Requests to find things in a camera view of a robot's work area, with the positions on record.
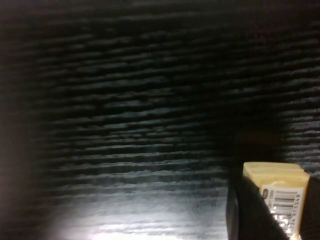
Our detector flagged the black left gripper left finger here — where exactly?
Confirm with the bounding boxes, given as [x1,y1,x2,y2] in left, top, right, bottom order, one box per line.
[225,162,294,240]

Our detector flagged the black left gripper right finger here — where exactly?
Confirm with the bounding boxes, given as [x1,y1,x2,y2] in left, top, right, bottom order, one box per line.
[298,172,320,240]

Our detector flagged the cream eraser with barcode label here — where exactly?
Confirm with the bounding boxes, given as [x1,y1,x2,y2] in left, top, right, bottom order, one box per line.
[243,161,311,240]

